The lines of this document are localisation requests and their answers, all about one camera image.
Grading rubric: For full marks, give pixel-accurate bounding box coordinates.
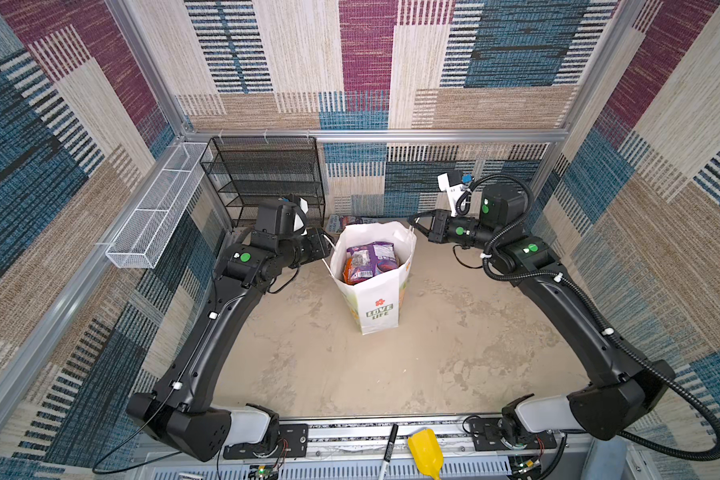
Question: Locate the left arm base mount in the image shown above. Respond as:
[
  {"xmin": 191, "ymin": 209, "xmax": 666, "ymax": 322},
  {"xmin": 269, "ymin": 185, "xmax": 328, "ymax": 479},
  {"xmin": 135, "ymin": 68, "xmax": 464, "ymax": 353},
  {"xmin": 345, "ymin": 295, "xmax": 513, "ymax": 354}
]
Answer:
[{"xmin": 222, "ymin": 423, "xmax": 309, "ymax": 462}]

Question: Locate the black marker pen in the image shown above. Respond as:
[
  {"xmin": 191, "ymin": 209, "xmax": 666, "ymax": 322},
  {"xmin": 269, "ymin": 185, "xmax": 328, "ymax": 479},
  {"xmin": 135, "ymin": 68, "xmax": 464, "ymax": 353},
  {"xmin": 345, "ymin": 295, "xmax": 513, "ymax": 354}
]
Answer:
[{"xmin": 377, "ymin": 423, "xmax": 399, "ymax": 480}]

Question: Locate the yellow plastic scoop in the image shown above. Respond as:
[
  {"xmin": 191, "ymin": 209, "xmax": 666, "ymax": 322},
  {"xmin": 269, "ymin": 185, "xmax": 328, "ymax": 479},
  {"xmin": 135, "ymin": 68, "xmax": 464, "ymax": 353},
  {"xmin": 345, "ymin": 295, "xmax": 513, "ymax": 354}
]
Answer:
[{"xmin": 407, "ymin": 428, "xmax": 444, "ymax": 480}]

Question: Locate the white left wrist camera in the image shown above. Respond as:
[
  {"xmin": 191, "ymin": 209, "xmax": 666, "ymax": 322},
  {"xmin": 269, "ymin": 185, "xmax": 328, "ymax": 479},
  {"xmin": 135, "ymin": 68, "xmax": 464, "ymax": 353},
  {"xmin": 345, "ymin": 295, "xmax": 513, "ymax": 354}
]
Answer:
[{"xmin": 285, "ymin": 194, "xmax": 308, "ymax": 236}]

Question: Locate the black wire shelf rack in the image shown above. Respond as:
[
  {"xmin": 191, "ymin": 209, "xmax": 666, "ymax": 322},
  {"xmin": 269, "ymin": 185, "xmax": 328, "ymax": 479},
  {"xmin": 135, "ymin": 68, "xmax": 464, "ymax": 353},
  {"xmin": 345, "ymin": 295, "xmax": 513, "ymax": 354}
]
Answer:
[{"xmin": 200, "ymin": 136, "xmax": 326, "ymax": 226}]

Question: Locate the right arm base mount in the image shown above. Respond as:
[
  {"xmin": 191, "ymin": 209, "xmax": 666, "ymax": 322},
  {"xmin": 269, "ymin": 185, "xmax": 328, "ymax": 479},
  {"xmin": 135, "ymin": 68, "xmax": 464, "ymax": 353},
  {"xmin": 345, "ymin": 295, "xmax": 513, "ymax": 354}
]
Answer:
[{"xmin": 462, "ymin": 415, "xmax": 558, "ymax": 452}]

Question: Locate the purple snack packet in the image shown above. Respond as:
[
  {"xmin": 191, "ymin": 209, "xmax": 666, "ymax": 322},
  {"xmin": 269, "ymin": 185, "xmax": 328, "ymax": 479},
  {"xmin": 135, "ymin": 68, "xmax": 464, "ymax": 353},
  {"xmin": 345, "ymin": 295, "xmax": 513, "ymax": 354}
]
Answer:
[{"xmin": 346, "ymin": 241, "xmax": 399, "ymax": 276}]

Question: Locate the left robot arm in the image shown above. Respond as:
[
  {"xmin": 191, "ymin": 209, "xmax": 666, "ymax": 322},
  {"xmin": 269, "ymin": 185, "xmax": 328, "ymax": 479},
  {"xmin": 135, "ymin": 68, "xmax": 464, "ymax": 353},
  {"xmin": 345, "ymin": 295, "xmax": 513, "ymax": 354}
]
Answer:
[{"xmin": 126, "ymin": 195, "xmax": 331, "ymax": 461}]

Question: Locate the white paper bag with illustration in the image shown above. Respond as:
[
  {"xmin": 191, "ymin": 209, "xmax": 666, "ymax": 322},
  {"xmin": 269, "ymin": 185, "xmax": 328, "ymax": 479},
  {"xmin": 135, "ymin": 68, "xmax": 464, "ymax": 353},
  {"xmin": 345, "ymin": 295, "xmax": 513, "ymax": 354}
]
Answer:
[{"xmin": 324, "ymin": 221, "xmax": 417, "ymax": 335}]

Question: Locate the white wire mesh basket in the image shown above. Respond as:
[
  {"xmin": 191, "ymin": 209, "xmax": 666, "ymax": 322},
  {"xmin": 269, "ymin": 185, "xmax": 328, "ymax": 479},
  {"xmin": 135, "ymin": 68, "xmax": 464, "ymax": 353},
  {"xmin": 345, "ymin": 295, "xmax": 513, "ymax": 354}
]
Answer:
[{"xmin": 106, "ymin": 142, "xmax": 206, "ymax": 269}]

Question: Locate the orange snack packet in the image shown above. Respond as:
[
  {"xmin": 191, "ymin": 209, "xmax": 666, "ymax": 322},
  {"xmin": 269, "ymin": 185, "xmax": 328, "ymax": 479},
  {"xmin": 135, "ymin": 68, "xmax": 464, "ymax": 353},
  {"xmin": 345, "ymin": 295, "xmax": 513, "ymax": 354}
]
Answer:
[{"xmin": 343, "ymin": 251, "xmax": 376, "ymax": 285}]

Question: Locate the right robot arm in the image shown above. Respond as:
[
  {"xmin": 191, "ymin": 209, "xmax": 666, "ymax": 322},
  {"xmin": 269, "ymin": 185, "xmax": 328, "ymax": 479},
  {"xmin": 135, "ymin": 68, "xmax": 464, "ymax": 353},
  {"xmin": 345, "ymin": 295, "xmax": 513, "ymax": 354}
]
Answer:
[{"xmin": 408, "ymin": 170, "xmax": 720, "ymax": 462}]

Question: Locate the paperback book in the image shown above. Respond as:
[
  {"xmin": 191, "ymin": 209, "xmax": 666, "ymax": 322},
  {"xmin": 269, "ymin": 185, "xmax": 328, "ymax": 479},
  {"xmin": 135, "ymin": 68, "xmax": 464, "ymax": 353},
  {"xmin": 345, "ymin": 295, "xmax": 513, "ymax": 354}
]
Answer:
[{"xmin": 325, "ymin": 214, "xmax": 378, "ymax": 234}]

